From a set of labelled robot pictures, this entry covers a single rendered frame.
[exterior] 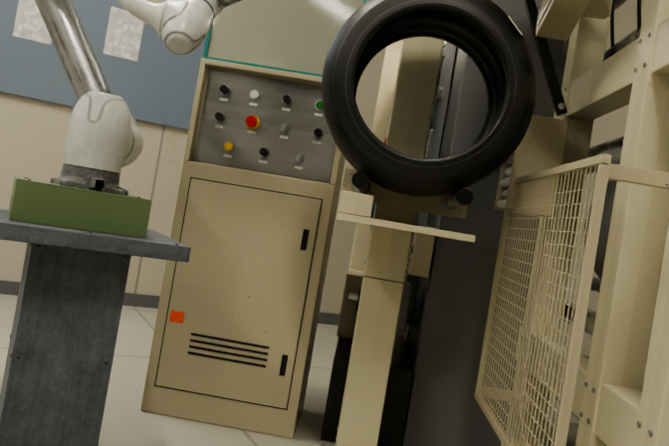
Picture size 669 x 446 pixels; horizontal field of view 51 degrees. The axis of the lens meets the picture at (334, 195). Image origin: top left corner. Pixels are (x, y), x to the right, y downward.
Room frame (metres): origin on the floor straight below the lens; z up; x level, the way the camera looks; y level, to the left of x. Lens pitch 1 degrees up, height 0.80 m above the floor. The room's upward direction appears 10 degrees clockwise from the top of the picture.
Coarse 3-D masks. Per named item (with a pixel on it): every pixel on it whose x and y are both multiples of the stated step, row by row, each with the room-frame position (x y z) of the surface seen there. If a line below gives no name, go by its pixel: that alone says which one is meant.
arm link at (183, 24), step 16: (128, 0) 1.91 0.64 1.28; (144, 0) 1.91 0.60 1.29; (176, 0) 1.91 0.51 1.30; (192, 0) 1.92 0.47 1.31; (144, 16) 1.90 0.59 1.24; (160, 16) 1.88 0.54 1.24; (176, 16) 1.87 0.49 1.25; (192, 16) 1.88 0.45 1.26; (208, 16) 1.93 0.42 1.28; (160, 32) 1.91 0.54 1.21; (176, 32) 1.85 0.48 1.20; (192, 32) 1.87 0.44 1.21; (208, 32) 1.96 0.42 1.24; (176, 48) 1.88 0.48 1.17; (192, 48) 1.89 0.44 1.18
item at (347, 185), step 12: (348, 168) 2.22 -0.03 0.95; (348, 180) 2.22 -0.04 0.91; (372, 192) 2.22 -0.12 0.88; (384, 192) 2.22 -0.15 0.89; (396, 192) 2.22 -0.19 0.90; (384, 204) 2.22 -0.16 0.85; (396, 204) 2.21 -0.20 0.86; (408, 204) 2.21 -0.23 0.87; (420, 204) 2.21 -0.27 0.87; (432, 204) 2.21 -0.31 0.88; (456, 216) 2.21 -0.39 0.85
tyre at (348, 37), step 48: (384, 0) 1.86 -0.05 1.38; (432, 0) 1.84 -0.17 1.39; (480, 0) 1.85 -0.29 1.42; (336, 48) 1.88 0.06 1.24; (480, 48) 2.11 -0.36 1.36; (528, 48) 1.87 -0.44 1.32; (336, 96) 1.86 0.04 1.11; (528, 96) 1.84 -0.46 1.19; (336, 144) 2.02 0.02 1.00; (384, 144) 1.84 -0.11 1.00; (480, 144) 1.83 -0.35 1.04; (432, 192) 1.89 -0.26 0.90
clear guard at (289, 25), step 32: (256, 0) 2.53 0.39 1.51; (288, 0) 2.53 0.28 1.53; (320, 0) 2.52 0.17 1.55; (352, 0) 2.51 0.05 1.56; (224, 32) 2.54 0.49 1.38; (256, 32) 2.53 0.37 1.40; (288, 32) 2.52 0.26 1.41; (320, 32) 2.52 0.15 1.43; (256, 64) 2.52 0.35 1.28; (288, 64) 2.52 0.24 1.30; (320, 64) 2.52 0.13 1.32
